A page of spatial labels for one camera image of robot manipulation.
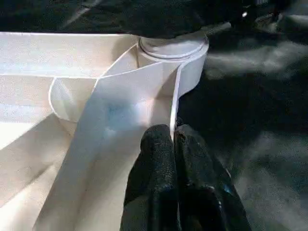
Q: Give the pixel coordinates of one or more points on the black plastic mat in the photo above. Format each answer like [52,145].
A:
[260,120]

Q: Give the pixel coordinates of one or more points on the white plastic table leg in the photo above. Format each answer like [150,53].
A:
[173,48]

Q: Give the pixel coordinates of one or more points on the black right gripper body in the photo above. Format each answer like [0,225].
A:
[260,12]

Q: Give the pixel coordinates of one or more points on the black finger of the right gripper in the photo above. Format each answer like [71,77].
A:
[168,21]

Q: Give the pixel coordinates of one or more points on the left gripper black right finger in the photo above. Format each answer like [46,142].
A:
[207,192]

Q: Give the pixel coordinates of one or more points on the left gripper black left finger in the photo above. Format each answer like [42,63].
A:
[154,183]

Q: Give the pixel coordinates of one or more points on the white plastic table top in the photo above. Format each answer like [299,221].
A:
[96,96]

